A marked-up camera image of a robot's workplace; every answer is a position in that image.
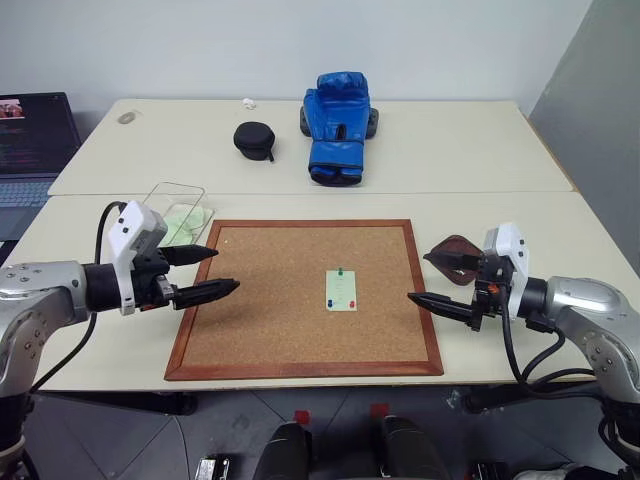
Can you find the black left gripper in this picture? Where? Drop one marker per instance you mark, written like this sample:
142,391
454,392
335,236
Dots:
150,287

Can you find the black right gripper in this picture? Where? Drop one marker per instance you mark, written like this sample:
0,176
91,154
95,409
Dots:
492,280

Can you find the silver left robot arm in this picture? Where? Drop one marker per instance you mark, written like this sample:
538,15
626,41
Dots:
40,290

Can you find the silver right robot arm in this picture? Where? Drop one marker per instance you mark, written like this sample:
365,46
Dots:
585,300

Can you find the wood-framed cork board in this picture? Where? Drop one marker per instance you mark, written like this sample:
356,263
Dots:
280,310

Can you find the pale green paper note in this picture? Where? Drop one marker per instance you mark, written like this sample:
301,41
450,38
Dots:
341,292

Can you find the brown leather pouch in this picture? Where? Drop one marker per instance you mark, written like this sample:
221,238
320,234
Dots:
455,245

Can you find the pale green cloth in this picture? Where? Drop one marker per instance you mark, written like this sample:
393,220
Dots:
185,222

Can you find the clear plastic tray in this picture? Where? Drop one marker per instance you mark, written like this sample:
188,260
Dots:
197,191

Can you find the black round zip case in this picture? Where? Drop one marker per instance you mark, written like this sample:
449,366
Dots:
254,137

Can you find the grey oval object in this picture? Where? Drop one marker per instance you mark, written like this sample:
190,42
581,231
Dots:
126,118

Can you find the dark rounded shape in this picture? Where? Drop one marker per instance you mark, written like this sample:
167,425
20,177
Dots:
412,450
282,452

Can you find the small white crumpled object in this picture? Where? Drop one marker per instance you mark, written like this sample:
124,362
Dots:
249,103

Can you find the black object behind glove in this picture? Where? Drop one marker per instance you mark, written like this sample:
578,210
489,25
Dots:
373,122

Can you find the black box with label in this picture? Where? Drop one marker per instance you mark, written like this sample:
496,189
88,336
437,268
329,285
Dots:
212,469

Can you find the blue boxing glove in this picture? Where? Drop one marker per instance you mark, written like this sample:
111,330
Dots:
335,110

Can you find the open grey laptop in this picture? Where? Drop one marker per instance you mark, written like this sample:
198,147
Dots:
30,130

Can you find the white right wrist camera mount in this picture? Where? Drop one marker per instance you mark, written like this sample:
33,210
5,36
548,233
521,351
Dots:
512,245

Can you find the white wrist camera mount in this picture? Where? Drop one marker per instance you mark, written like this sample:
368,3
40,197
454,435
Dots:
132,225
512,245

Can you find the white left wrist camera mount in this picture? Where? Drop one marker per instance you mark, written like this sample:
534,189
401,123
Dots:
132,225

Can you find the black table frame bar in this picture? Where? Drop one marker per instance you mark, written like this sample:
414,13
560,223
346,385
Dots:
500,400

